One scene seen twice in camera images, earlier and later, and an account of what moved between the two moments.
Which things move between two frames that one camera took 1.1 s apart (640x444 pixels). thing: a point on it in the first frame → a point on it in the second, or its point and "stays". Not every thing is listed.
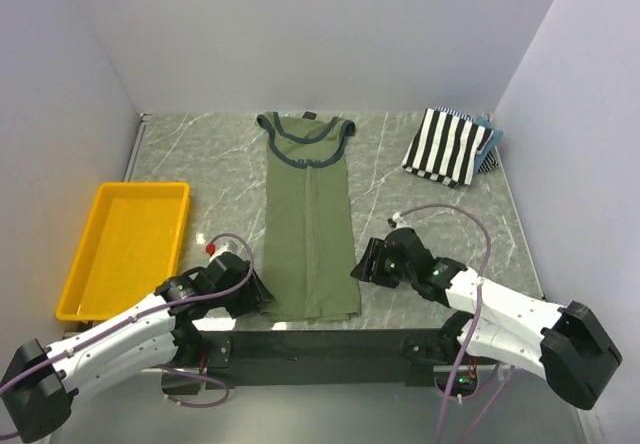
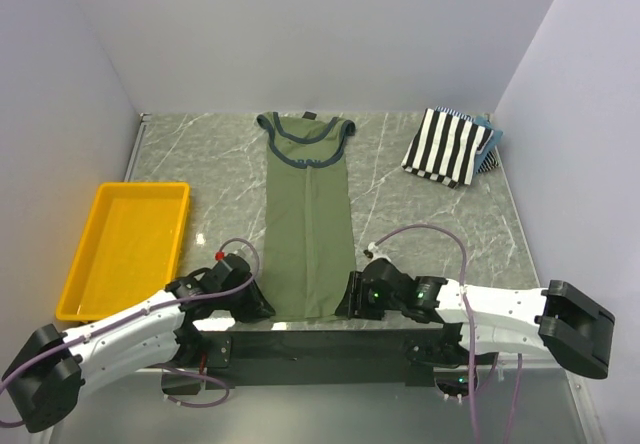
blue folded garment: (493, 142) stays
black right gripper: (375, 253) → (348, 306)
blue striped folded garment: (491, 159) stays
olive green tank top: (308, 245) stays
